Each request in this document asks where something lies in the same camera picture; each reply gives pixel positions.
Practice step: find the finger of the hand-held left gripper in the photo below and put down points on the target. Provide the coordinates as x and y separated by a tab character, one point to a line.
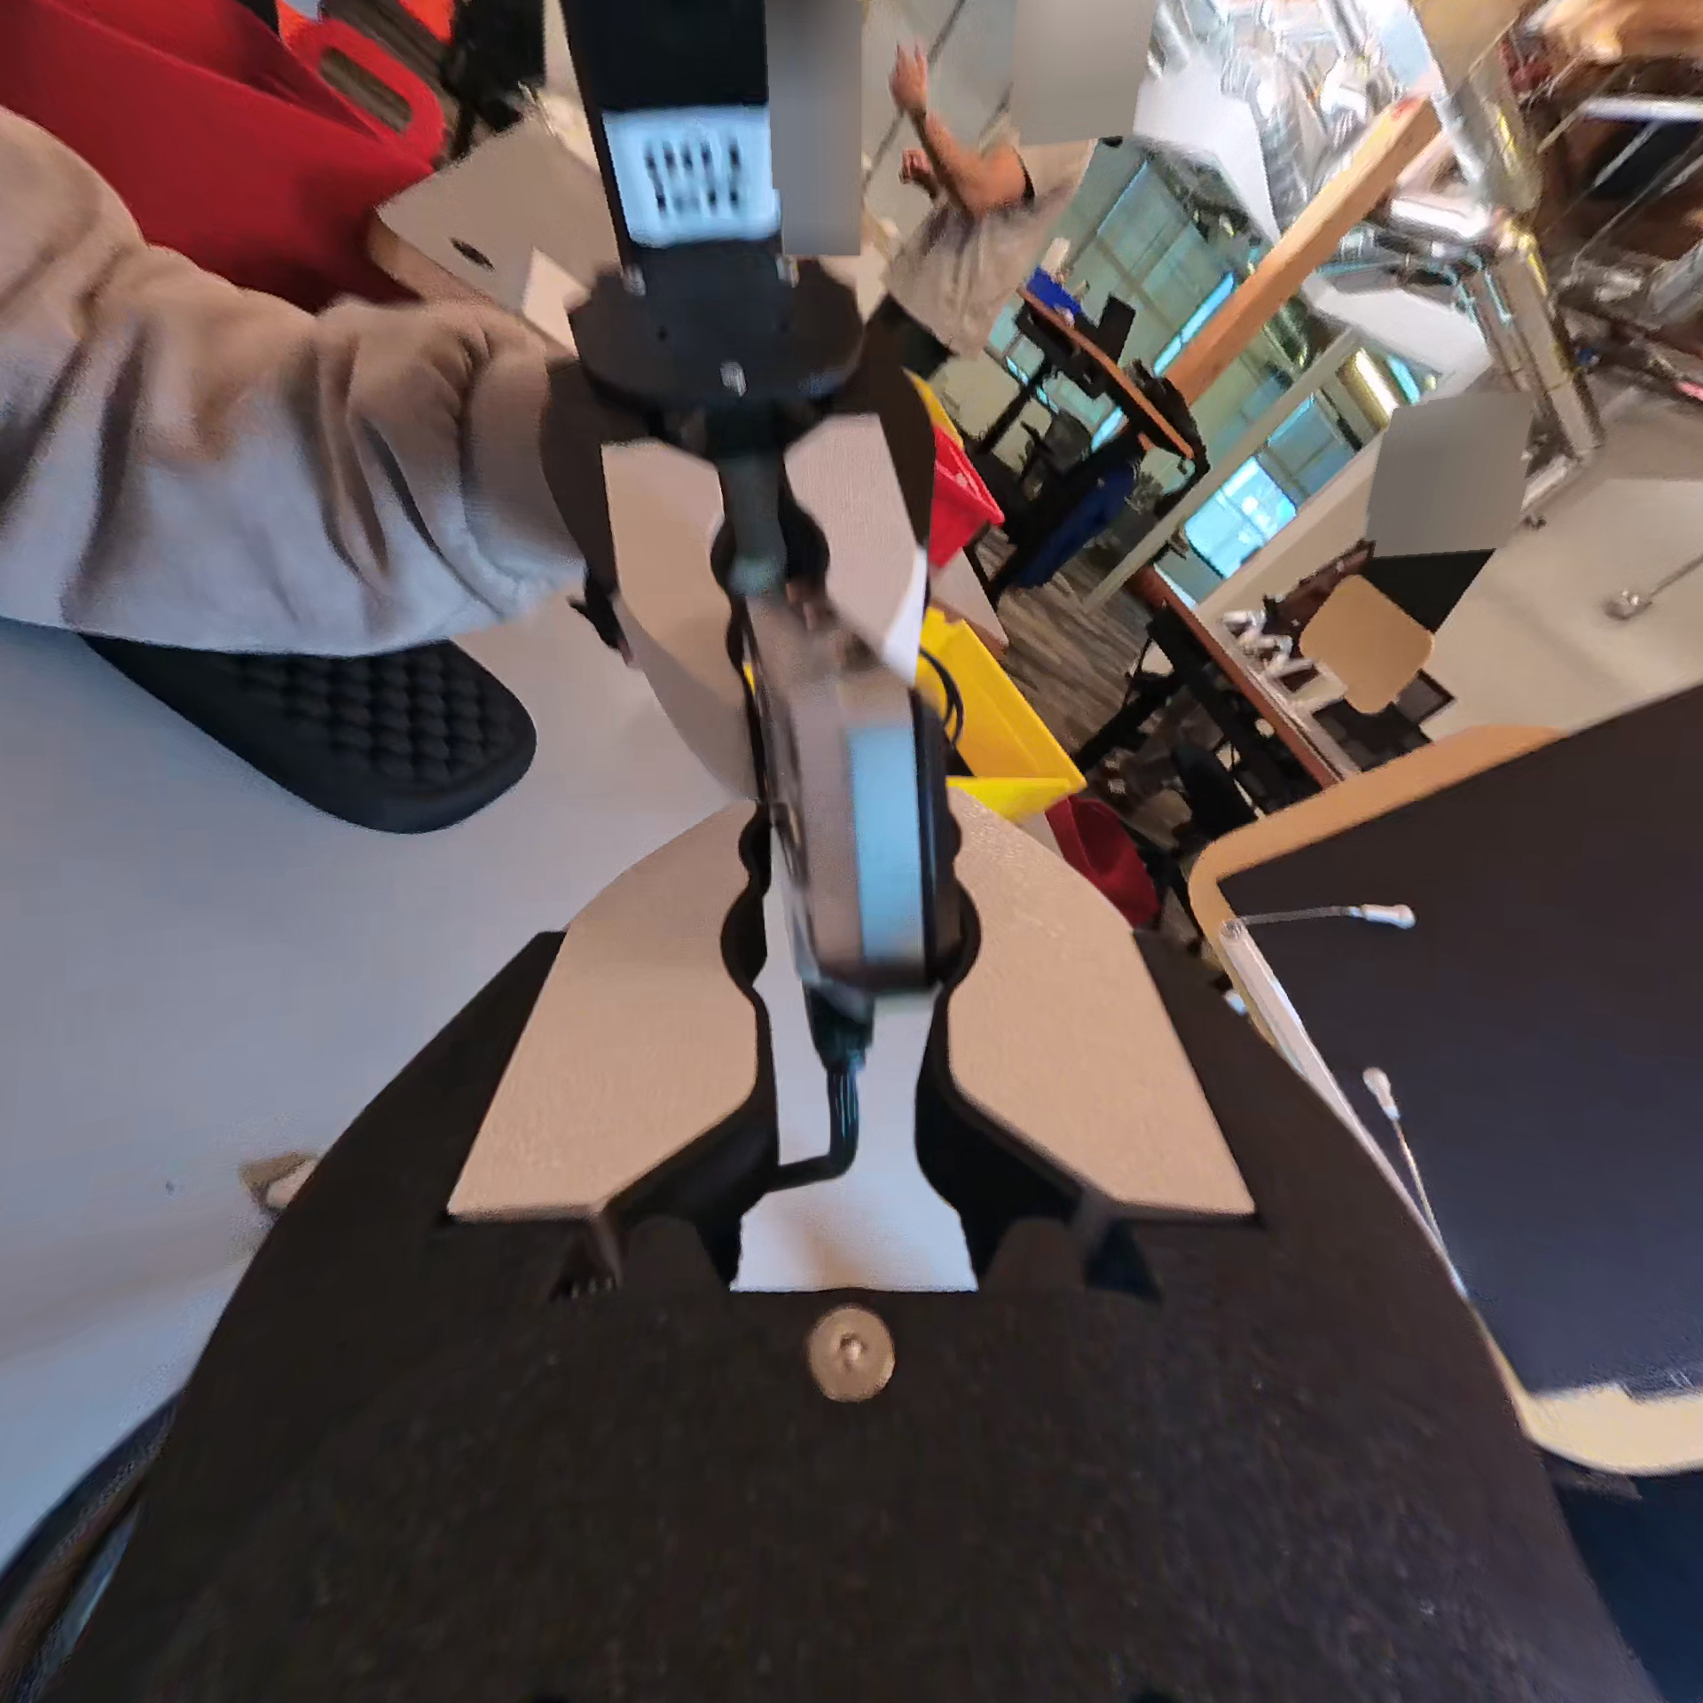
864	532
666	572

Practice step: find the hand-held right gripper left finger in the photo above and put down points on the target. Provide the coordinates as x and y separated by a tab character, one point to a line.
626	1051

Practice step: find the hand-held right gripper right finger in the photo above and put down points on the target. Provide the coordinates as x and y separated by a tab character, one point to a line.
1092	1064

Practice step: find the yellow plastic bin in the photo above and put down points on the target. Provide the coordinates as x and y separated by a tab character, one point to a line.
1013	744

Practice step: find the person's left forearm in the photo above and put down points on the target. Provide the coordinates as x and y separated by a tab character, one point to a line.
200	438

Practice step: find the grey flat board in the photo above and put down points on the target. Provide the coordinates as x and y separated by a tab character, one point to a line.
465	198

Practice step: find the brown standing desk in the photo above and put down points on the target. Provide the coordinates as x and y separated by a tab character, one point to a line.
1104	380

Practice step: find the black mesh wrist rest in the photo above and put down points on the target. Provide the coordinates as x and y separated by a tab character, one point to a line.
373	732

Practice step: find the long wooden desk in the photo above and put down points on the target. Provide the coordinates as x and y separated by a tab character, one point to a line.
1238	666

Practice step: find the silver bent duct pipe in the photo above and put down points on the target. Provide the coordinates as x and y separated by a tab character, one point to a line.
1502	266

